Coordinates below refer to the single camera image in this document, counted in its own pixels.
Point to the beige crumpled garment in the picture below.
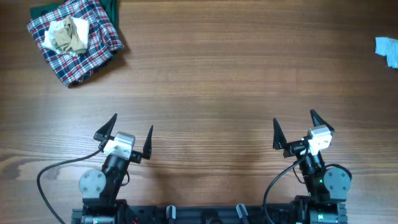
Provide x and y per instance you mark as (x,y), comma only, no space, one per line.
(71,36)

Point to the light blue striped baby pants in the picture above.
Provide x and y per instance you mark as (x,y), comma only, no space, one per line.
(387,47)

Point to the dark green garment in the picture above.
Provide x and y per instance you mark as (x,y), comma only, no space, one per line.
(111,8)

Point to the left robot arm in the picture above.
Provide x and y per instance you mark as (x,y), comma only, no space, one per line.
(100,187)

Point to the white crumpled garment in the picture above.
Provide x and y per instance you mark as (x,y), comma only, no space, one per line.
(47,43)

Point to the red blue plaid garment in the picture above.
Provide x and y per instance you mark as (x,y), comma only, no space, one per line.
(103,40)

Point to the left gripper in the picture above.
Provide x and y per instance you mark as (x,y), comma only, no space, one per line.
(102,134)

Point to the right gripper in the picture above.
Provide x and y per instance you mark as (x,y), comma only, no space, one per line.
(296,148)

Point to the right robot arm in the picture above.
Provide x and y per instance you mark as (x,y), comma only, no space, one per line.
(327,184)

